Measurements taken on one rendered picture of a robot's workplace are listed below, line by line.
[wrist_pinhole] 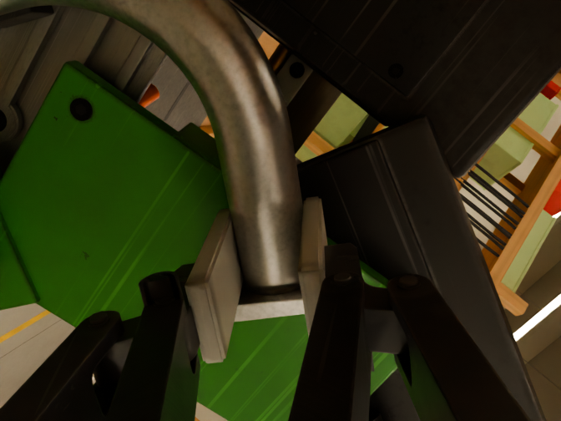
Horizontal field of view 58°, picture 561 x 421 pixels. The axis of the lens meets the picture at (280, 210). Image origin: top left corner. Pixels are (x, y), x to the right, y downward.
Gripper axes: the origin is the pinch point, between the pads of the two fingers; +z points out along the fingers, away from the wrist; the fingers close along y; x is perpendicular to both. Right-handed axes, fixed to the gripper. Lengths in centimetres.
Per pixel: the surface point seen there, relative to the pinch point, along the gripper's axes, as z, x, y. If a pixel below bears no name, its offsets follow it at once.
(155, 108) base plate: 56, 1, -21
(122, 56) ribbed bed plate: 6.5, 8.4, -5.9
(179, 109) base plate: 63, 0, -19
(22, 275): 4.2, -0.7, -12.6
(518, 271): 250, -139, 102
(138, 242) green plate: 4.5, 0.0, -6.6
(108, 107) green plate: 4.4, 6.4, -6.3
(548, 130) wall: 821, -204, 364
